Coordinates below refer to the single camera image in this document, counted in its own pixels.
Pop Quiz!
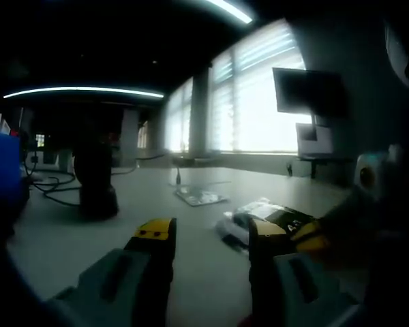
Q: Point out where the silver sheet goods packet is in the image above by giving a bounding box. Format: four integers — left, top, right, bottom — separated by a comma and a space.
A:
175, 185, 231, 208

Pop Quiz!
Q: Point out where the open laptop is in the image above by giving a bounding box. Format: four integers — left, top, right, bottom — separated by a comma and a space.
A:
295, 122, 335, 158

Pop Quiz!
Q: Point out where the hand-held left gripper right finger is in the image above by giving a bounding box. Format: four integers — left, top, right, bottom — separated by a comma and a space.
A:
247, 217, 359, 327

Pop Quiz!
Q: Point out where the white table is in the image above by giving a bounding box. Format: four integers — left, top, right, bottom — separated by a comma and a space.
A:
6, 166, 379, 327

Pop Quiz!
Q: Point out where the black white sheet goods packet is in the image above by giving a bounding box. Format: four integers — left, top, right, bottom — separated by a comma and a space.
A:
213, 196, 323, 255

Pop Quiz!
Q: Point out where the window with white blinds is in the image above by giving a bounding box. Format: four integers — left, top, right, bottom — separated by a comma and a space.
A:
165, 76, 194, 153
209, 18, 313, 153

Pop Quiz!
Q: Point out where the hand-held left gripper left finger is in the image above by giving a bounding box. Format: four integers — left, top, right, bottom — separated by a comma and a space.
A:
47, 217, 177, 327

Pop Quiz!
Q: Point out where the white ceiling light strip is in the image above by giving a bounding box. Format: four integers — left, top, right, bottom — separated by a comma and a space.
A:
2, 87, 165, 100
204, 0, 254, 25

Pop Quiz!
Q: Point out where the blue box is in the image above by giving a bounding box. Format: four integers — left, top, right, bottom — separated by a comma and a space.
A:
0, 131, 23, 205

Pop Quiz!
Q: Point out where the black laptop stand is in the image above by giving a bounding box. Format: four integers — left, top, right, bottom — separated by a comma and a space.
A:
298, 155, 354, 180

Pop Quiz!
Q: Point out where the black wall monitor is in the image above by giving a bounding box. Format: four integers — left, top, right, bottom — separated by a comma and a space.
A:
271, 67, 350, 119

